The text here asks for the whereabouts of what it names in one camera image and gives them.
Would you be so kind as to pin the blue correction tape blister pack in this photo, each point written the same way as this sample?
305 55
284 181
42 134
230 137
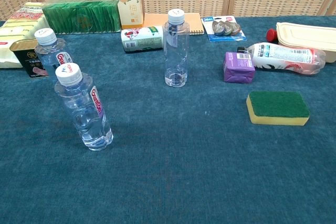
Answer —
225 28

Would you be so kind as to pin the beige lidded food container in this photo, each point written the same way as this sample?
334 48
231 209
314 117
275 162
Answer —
307 36

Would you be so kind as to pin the purple small carton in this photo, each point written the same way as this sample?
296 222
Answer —
237 69

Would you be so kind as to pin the white red labelled drink bottle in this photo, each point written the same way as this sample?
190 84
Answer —
283 56

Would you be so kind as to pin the red round plastic object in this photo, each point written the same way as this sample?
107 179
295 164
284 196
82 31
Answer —
271 35

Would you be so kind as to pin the green yellow scouring sponge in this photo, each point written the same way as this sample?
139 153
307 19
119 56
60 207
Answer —
278 106

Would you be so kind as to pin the orange spiral notebook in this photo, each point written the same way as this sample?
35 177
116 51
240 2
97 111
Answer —
155 22

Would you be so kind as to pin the yellow white sponge multipack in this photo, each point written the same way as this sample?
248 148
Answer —
18 27

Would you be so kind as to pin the black gold luncheon meat tin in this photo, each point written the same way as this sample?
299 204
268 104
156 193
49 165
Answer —
25 56

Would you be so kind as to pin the clear box of green sachets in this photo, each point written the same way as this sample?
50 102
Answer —
78 16

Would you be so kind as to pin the white green printed can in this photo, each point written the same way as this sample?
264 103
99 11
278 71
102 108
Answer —
141 39

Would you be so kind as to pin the orange cream pomelo carton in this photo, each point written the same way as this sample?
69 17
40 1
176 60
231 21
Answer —
130 3

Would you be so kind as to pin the blue table cloth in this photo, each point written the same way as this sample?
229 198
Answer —
168 182

